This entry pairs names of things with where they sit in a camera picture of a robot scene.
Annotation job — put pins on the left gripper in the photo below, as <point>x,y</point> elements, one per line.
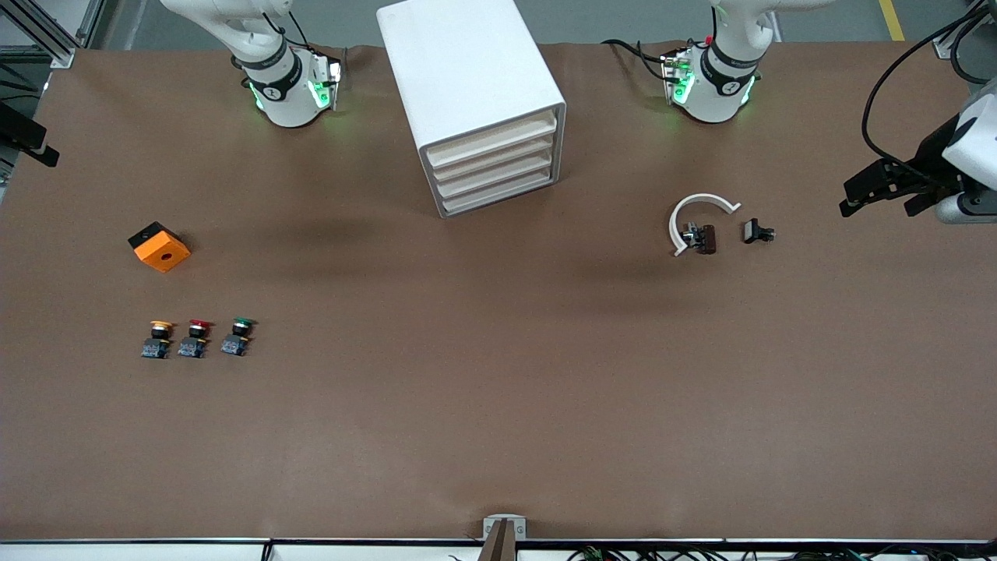
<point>932,158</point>

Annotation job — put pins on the white table edge rail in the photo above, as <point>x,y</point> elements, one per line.
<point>156,549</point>

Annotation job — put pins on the small black clip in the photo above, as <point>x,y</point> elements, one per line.
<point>752,231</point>

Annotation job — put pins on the dark brown connector block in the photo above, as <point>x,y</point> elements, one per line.
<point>707,239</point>

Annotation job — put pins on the white plastic drawer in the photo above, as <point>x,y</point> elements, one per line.
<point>498,191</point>
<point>491,140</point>
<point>491,157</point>
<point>494,173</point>

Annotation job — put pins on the red push button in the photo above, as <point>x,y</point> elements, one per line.
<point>193,343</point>

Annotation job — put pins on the green push button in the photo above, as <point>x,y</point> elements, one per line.
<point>236,343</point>

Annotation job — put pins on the aluminium frame profile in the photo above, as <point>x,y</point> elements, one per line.
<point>39,31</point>
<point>946,43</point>

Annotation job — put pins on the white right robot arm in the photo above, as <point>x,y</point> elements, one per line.
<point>288,101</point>

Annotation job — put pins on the orange box with hole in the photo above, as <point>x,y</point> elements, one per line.
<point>162,253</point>

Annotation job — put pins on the yellow push button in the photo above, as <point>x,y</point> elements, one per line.
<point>158,343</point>

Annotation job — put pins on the brown table mat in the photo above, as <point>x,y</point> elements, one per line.
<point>498,389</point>

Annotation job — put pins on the white drawer cabinet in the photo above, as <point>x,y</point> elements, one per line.
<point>467,70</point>

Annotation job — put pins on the grey metal bracket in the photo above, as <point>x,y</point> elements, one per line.
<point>505,520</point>

